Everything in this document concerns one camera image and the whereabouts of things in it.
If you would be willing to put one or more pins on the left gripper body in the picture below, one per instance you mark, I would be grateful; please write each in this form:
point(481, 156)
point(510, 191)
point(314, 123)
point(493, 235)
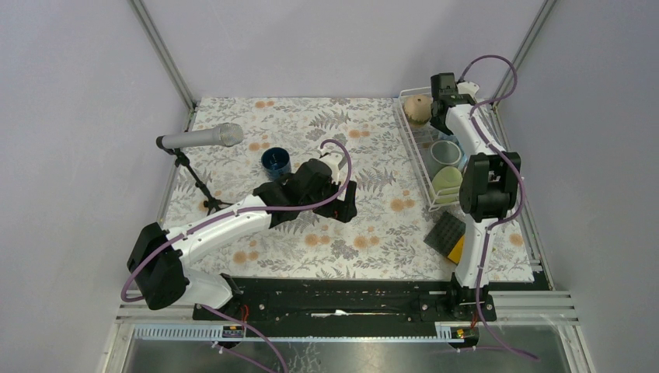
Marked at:
point(329, 191)

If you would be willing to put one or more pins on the grey-green cup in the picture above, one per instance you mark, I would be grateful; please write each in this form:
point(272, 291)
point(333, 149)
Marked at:
point(442, 154)

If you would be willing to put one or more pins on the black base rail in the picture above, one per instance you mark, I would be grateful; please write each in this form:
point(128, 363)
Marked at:
point(330, 306)

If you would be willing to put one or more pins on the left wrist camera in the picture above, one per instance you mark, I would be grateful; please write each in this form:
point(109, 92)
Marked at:
point(335, 161)

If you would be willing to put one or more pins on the beige ribbed cup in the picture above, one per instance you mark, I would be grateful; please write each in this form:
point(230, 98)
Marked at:
point(417, 109)

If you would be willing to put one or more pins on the dark grey building plate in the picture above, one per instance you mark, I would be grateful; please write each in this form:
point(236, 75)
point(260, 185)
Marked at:
point(446, 231)

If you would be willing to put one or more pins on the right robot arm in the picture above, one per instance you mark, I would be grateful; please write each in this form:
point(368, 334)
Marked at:
point(489, 190)

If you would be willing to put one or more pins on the white wire dish rack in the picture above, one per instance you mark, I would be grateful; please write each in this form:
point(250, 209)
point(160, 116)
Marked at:
point(418, 140)

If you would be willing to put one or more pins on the silver microphone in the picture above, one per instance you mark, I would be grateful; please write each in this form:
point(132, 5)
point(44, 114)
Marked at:
point(224, 134)

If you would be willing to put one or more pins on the right aluminium frame post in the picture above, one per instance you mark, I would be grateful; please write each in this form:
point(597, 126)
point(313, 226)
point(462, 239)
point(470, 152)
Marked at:
point(526, 45)

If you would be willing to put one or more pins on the left aluminium frame post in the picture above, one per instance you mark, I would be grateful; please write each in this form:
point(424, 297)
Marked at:
point(154, 37)

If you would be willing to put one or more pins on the light blue cup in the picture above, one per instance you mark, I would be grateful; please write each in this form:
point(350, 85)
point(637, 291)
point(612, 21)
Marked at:
point(463, 158)

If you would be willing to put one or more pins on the dark blue cup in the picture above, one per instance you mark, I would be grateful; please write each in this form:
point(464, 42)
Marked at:
point(275, 162)

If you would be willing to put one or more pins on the light green cup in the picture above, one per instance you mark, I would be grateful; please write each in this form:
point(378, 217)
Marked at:
point(445, 185)

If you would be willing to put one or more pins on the aluminium frame post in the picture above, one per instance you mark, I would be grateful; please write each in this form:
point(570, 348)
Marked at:
point(526, 45)
point(154, 37)

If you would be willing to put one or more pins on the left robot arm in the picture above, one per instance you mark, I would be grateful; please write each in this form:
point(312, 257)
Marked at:
point(161, 261)

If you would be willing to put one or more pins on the floral table mat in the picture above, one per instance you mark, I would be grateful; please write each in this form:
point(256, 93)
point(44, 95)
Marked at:
point(386, 238)

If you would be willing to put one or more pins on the white cable duct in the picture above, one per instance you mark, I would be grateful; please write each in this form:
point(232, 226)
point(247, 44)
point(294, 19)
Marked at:
point(234, 333)

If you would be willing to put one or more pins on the black tripod mic stand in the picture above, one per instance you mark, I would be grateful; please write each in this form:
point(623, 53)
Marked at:
point(211, 203)

